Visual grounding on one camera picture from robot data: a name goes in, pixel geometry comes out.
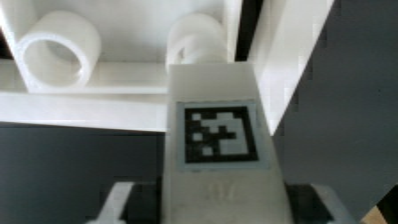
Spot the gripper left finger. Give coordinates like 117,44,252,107
85,181,158,224

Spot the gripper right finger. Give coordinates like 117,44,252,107
286,184,359,224

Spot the white chair leg with tag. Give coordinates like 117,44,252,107
162,63,293,224

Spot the white chair seat part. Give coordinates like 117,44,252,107
0,0,336,132

